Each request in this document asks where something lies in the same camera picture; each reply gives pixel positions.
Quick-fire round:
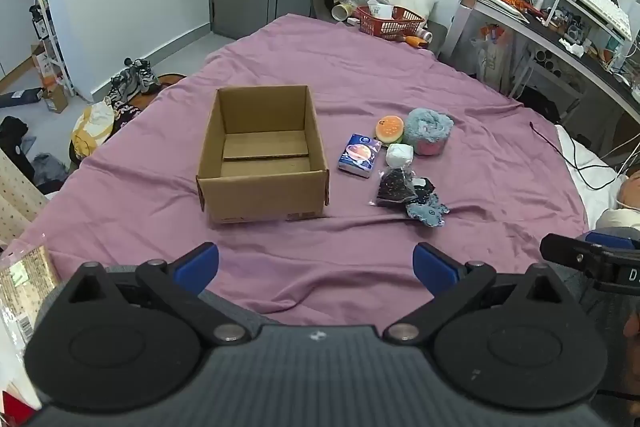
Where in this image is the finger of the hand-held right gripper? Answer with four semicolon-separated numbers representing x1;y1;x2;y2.
584;231;640;252
540;233;603;280

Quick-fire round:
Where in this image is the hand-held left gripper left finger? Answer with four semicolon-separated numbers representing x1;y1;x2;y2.
65;242;251;343

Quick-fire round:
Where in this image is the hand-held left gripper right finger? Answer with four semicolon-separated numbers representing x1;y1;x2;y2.
382;242;571;343

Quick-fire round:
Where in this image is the dark blue patterned cloth toy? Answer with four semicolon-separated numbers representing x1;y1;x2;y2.
406;177;451;228

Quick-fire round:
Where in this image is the black glittery packet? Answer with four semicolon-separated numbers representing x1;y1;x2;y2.
370;167;418;208

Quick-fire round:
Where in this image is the brown cardboard box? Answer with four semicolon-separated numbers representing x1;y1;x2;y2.
196;85;331;224

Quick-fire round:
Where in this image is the white soft ball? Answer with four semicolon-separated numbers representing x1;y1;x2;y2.
386;143;415;169

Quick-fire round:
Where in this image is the blue planet-print tissue pack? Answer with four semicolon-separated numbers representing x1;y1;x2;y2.
338;133;383;178

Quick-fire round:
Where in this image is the fluffy blue pink plush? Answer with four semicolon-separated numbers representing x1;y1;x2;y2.
403;108;455;156

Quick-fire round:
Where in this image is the burger plush toy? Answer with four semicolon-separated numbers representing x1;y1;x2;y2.
375;115;405;145

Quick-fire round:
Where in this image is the white bedding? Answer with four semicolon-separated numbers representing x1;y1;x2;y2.
554;124;626;228

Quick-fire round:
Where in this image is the yellow white bag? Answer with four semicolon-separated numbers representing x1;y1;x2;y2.
70;99;116;158

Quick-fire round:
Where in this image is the clear snack packet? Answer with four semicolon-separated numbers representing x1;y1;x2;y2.
0;246;61;408

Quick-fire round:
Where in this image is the grey clothing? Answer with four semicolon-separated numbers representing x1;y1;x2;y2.
31;153;69;188

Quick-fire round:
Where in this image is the white desk with black top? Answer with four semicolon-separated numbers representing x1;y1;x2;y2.
442;0;640;122

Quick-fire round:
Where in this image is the beige pegboard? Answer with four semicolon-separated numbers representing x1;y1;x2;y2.
0;147;48;248

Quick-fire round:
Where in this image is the grey sneaker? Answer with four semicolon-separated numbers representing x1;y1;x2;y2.
133;58;161;94
106;72;142;104

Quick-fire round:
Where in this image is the hanging plastic bag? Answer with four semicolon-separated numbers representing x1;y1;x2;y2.
472;23;516;82

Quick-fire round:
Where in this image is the purple bed sheet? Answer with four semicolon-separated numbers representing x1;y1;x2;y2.
0;14;588;323

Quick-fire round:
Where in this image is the small cardboard box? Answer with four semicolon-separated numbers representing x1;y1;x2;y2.
42;84;69;114

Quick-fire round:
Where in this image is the black clothing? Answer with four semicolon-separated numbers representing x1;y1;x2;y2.
0;116;32;158

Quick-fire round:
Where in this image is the red plastic basket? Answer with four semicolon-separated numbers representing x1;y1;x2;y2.
356;5;427;41

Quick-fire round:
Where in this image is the white storage rack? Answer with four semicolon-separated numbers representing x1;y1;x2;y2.
29;0;76;100

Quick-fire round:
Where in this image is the black cable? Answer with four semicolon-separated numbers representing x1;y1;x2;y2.
530;121;621;190

